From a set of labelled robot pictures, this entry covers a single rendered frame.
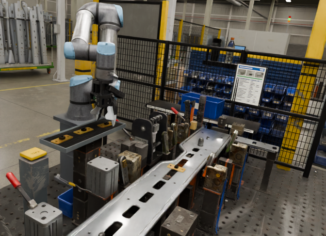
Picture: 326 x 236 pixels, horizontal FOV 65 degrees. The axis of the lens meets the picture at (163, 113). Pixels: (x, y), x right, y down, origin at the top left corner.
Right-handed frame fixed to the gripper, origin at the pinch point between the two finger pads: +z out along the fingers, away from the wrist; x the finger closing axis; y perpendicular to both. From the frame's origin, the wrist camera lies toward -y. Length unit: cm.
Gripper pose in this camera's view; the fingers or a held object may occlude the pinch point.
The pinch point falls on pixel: (106, 121)
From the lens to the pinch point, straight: 122.6
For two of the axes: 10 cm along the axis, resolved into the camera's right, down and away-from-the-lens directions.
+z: -1.1, 9.5, 2.9
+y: -5.6, 1.8, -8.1
